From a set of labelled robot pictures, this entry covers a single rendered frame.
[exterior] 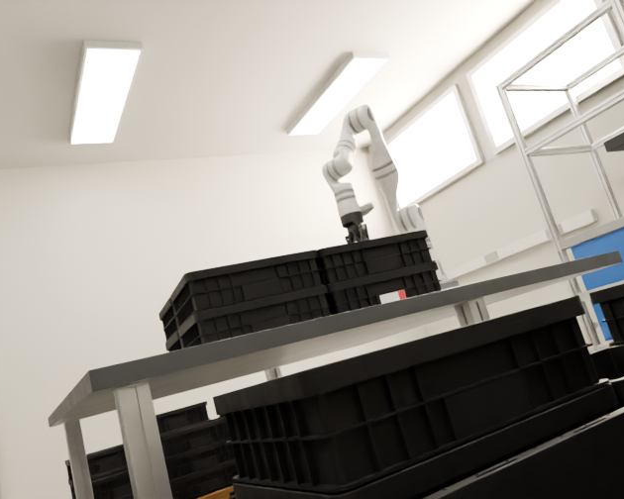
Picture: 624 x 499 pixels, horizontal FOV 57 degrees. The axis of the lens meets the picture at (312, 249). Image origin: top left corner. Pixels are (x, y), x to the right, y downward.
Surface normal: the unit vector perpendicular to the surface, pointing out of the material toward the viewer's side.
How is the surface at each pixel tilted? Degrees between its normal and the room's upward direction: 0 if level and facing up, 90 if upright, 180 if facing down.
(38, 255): 90
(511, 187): 90
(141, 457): 90
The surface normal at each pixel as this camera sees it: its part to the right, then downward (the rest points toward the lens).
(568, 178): -0.86, 0.14
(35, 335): 0.43, -0.30
